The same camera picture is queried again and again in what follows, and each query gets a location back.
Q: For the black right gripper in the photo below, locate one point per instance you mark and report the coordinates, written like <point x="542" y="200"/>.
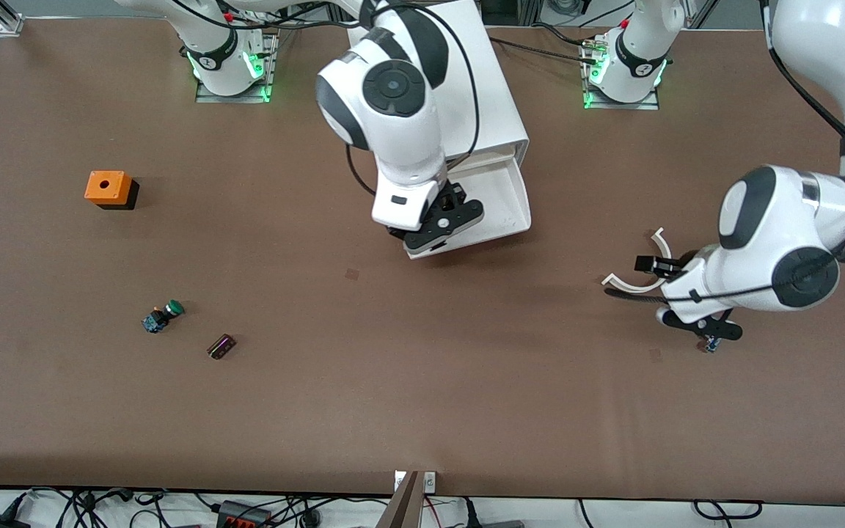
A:
<point x="453" y="196"/>

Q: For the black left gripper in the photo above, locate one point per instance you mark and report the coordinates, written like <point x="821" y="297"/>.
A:
<point x="681" y="263"/>

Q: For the white plastic drawer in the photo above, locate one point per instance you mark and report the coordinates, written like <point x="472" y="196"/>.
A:
<point x="503" y="198"/>

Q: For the white drawer cabinet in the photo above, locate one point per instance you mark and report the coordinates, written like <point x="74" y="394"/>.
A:
<point x="496" y="95"/>

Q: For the green mushroom push button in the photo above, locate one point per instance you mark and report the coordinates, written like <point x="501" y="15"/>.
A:
<point x="173" y="308"/>

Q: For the white curved plastic piece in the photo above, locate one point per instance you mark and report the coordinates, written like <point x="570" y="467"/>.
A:
<point x="663" y="242"/>

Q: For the small blue electrical component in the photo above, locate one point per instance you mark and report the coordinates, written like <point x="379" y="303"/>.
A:
<point x="710" y="345"/>

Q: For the dark brown cylindrical capacitor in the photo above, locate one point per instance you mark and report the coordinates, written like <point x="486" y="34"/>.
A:
<point x="221" y="347"/>

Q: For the grey floor box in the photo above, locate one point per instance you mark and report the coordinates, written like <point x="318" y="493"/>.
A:
<point x="503" y="524"/>

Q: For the black power strip red switches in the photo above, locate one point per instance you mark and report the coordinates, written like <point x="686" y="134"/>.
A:
<point x="243" y="517"/>

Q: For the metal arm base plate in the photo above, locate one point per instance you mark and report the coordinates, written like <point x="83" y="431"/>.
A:
<point x="646" y="105"/>
<point x="206" y="97"/>

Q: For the white metal bracket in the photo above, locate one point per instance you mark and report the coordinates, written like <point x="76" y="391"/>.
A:
<point x="430" y="482"/>
<point x="399" y="481"/>

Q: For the aluminium frame profile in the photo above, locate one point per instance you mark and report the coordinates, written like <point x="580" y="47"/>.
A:
<point x="701" y="13"/>
<point x="8" y="18"/>

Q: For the wooden post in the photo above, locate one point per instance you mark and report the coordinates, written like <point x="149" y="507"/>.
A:
<point x="402" y="510"/>

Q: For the orange button enclosure box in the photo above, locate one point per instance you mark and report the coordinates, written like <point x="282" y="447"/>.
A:
<point x="116" y="192"/>

